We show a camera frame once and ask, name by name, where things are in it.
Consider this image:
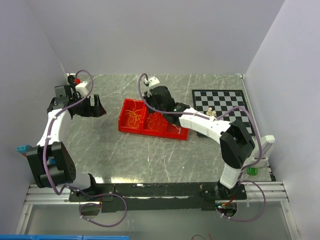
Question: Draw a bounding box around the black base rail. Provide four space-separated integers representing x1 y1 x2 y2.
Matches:
69 182 247 213

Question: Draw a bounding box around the green small block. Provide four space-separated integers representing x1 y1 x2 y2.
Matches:
246 167 259 176

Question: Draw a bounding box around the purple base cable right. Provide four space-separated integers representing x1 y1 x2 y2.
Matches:
219 179 267 222

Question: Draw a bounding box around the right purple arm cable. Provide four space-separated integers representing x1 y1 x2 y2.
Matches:
137 73 263 181

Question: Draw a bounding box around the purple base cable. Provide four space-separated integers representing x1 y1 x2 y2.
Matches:
219 179 267 222
78 193 128 228

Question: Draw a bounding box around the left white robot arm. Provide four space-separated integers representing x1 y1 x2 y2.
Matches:
26 81 106 201

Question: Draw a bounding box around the blue orange toy block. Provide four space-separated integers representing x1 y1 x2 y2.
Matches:
16 144 32 156

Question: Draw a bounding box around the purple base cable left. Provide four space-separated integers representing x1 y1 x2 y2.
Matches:
78 193 128 228

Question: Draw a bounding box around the red three-compartment tray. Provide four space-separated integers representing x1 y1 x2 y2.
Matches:
118 98 189 141

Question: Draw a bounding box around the black orange-tipped marker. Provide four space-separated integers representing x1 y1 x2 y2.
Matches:
67 75 76 88

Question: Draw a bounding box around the red cable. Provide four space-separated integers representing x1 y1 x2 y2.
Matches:
145 111 165 132

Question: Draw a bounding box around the black white chessboard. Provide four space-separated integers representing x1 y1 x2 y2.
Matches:
192 89 255 136

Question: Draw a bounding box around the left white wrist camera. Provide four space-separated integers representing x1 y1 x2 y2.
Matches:
74 78 91 97

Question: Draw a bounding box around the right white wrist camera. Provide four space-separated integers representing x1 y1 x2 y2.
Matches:
143 77 160 97

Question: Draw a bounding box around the blue bin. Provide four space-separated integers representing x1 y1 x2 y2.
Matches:
0 234 130 240

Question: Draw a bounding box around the white grey stand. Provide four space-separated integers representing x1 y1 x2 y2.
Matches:
250 135 276 168

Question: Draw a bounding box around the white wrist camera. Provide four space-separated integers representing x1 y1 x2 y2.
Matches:
74 78 91 97
143 77 160 97

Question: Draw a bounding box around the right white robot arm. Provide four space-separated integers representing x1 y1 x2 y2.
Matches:
140 85 255 200

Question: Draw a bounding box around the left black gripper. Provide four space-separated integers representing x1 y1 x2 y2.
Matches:
71 94 106 118

